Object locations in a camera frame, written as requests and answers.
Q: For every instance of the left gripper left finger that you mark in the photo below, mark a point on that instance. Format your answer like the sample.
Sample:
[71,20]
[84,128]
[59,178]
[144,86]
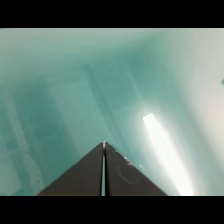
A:
[83,178]

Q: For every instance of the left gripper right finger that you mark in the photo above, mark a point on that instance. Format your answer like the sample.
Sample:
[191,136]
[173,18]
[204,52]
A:
[128,178]

